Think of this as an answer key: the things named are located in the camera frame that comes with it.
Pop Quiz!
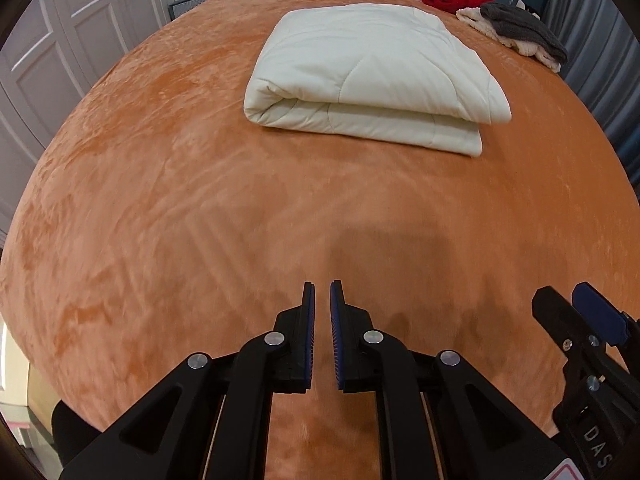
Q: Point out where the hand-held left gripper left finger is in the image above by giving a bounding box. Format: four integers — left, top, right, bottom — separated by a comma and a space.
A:
59, 281, 317, 480

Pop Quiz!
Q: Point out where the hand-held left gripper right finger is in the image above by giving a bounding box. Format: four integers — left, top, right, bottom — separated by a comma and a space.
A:
329, 280, 571, 480

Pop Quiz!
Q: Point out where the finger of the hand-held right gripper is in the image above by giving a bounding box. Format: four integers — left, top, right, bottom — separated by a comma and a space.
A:
571, 282, 640, 348
531, 286, 588, 361

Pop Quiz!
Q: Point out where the white quilt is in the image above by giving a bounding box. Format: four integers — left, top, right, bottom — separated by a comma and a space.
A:
243, 3, 513, 157

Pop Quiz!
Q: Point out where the orange bed blanket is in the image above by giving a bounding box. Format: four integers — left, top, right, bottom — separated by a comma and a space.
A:
0, 0, 640, 480

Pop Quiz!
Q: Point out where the grey curtain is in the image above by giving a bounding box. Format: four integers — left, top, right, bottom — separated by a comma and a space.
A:
542, 0, 640, 186

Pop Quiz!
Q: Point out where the grey knitted garment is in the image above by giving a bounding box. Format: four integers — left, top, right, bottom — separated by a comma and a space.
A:
480, 2, 569, 63

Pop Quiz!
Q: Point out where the cream knitted garment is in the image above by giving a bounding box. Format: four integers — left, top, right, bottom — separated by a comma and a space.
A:
456, 6, 563, 73

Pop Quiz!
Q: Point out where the dark nightstand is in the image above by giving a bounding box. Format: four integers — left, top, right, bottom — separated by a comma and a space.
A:
169, 0, 221, 21

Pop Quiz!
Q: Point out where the white panelled wardrobe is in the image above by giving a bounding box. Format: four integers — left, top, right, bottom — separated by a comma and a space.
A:
0, 0, 188, 246

